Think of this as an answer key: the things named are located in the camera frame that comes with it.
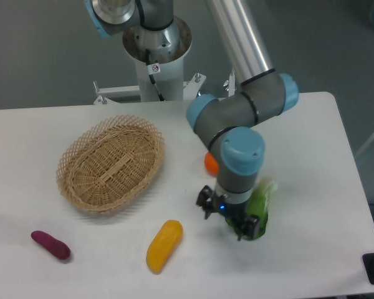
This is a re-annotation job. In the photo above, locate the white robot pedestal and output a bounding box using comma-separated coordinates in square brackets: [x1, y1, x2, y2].
[92, 17, 239, 105]

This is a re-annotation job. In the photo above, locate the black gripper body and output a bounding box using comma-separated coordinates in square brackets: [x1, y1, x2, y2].
[212, 194, 248, 226]

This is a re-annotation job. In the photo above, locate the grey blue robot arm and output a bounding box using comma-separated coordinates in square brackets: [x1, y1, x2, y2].
[85, 1, 299, 240]

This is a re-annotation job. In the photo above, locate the yellow mango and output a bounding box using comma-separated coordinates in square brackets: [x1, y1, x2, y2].
[146, 220, 183, 274]

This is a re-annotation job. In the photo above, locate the green bok choy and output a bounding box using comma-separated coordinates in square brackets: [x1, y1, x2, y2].
[225, 176, 278, 241]

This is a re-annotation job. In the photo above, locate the purple sweet potato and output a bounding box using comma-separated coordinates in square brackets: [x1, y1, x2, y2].
[31, 230, 71, 260]

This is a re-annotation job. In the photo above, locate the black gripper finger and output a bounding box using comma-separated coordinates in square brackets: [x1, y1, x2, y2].
[196, 185, 214, 220]
[236, 214, 261, 241]

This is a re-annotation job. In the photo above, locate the woven wicker basket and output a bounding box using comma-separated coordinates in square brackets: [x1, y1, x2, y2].
[56, 115, 165, 213]

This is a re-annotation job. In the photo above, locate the orange tangerine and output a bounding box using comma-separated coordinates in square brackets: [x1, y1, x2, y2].
[204, 152, 219, 177]

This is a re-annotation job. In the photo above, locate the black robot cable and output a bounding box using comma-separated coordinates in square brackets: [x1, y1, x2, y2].
[145, 49, 166, 102]

